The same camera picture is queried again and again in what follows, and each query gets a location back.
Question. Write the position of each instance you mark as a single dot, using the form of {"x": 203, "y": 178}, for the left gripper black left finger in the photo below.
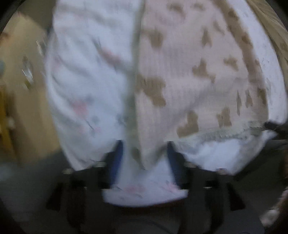
{"x": 80, "y": 194}

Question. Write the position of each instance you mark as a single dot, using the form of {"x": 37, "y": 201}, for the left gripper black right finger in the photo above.
{"x": 212, "y": 204}

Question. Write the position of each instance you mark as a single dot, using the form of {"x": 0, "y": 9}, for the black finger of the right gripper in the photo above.
{"x": 276, "y": 127}

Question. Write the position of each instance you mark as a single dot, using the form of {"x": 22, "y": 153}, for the pink bear print pants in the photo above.
{"x": 197, "y": 78}

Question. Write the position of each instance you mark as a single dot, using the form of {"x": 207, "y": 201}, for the cream yellow quilt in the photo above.
{"x": 275, "y": 29}

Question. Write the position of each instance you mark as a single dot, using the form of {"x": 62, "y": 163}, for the white floral bed sheet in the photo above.
{"x": 90, "y": 71}

